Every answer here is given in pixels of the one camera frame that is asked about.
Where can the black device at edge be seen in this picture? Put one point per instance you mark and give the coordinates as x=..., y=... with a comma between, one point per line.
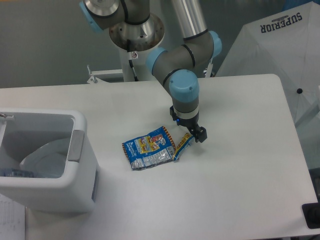
x=311, y=212

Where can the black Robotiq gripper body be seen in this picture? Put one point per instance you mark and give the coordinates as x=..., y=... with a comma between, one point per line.
x=191, y=124

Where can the blue snack wrapper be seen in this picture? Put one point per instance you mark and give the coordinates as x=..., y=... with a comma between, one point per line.
x=155, y=148

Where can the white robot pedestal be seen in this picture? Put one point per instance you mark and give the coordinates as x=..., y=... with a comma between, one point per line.
x=134, y=66

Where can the white mounting bracket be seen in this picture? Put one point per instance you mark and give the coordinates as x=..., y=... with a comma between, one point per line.
x=116, y=75

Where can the printed paper sheet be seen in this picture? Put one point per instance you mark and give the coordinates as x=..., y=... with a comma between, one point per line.
x=12, y=219

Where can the white Superior umbrella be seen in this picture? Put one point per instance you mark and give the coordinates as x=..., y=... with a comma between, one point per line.
x=286, y=44

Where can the white trash can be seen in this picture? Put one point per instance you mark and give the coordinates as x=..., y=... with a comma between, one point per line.
x=54, y=145

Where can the clear crushed plastic bottle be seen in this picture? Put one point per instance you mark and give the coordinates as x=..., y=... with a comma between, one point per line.
x=16, y=173

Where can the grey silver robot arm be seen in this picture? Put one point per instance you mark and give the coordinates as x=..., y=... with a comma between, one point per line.
x=137, y=33

